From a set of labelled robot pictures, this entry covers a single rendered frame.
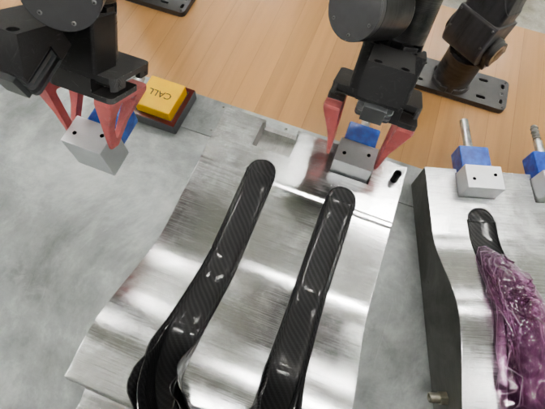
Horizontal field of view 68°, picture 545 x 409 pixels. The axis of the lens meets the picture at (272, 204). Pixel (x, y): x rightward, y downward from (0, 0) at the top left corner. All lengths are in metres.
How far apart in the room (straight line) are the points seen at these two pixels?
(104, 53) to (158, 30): 0.41
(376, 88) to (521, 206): 0.33
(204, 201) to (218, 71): 0.31
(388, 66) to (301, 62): 0.40
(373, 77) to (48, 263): 0.48
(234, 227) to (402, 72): 0.26
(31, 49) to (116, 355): 0.27
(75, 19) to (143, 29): 0.49
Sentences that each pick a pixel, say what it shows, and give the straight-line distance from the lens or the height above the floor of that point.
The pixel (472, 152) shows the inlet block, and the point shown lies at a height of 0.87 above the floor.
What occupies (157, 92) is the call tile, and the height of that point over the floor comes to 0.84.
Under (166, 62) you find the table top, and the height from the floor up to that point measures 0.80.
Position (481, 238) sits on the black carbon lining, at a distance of 0.61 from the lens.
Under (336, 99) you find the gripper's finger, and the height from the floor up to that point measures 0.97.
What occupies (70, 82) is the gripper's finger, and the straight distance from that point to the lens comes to 0.45.
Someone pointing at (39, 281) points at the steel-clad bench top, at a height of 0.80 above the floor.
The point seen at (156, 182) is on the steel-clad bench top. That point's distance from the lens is 0.63.
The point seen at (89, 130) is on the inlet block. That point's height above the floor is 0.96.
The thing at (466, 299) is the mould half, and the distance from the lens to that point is 0.52.
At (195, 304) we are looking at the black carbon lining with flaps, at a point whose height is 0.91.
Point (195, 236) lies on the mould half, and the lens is 0.50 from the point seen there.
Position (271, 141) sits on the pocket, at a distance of 0.58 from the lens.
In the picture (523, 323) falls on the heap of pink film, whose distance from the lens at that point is 0.51.
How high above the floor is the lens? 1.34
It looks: 65 degrees down
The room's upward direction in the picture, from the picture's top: 6 degrees clockwise
